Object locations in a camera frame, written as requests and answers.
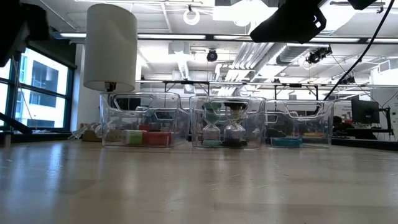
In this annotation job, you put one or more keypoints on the black dome ceiling camera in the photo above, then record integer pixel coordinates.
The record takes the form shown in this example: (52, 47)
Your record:
(212, 55)

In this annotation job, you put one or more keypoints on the person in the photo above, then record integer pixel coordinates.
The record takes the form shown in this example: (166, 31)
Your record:
(339, 124)

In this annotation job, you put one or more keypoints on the black ceiling camera cluster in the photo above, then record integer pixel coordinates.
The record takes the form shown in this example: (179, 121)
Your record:
(317, 56)

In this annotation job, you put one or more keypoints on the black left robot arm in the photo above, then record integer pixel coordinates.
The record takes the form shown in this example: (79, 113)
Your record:
(15, 28)

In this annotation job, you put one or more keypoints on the teal hourglass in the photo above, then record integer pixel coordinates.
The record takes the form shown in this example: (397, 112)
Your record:
(212, 119)

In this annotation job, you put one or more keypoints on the dark desk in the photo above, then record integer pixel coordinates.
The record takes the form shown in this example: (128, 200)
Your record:
(367, 143)

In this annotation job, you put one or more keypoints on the brown cardboard box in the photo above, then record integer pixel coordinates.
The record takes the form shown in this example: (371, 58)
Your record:
(91, 136)

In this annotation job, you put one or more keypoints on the black computer monitor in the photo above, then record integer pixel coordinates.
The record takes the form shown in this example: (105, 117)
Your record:
(365, 111)

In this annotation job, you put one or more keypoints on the white cylindrical lamp shade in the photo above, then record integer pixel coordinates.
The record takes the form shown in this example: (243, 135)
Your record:
(110, 40)

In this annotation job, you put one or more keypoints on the black horizontal frame bar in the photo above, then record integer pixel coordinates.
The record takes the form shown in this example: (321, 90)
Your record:
(186, 37)

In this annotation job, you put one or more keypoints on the black-capped hourglass black sand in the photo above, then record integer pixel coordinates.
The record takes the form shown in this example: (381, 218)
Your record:
(234, 133)

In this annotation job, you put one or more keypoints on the clear plastic bin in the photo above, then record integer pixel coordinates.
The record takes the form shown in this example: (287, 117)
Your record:
(256, 124)
(311, 124)
(174, 105)

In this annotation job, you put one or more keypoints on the red USB charger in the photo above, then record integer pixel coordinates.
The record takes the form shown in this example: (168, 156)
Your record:
(158, 138)

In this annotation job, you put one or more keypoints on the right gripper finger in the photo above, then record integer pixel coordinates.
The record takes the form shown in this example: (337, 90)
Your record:
(292, 25)

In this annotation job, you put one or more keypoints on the dark window frame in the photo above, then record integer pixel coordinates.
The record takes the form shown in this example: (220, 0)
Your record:
(70, 93)

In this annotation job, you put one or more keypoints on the teal rectangular box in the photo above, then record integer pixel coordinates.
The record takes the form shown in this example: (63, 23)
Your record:
(286, 142)

